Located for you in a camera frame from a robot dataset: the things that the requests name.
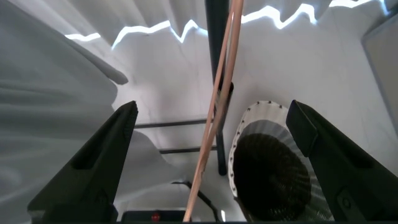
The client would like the black cable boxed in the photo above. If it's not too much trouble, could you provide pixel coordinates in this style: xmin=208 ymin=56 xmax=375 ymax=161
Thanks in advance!
xmin=170 ymin=180 xmax=220 ymax=222

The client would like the black clothes rack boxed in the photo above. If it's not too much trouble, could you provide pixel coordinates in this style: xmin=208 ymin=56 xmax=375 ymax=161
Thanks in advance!
xmin=133 ymin=0 xmax=234 ymax=177

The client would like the white laundry basket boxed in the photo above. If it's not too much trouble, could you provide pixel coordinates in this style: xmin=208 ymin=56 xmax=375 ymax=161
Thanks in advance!
xmin=228 ymin=100 xmax=335 ymax=222

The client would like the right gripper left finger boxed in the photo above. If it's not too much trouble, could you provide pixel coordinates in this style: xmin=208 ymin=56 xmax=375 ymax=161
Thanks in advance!
xmin=27 ymin=100 xmax=139 ymax=223

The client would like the pink clothes hanger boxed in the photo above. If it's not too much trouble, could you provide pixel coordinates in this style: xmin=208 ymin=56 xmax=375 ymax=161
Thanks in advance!
xmin=182 ymin=0 xmax=244 ymax=222

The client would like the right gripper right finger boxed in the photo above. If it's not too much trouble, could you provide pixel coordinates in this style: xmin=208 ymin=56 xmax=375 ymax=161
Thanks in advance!
xmin=285 ymin=99 xmax=398 ymax=222

